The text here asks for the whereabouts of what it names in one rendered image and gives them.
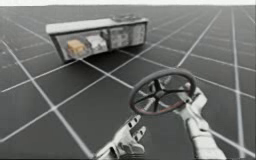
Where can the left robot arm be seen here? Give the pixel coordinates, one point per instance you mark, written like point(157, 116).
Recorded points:
point(106, 153)

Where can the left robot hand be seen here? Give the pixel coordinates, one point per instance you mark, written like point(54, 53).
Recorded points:
point(126, 140)

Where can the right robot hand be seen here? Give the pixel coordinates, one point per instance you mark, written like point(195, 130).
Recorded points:
point(193, 106)

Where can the dark steering wheel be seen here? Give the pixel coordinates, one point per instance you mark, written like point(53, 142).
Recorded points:
point(160, 92)

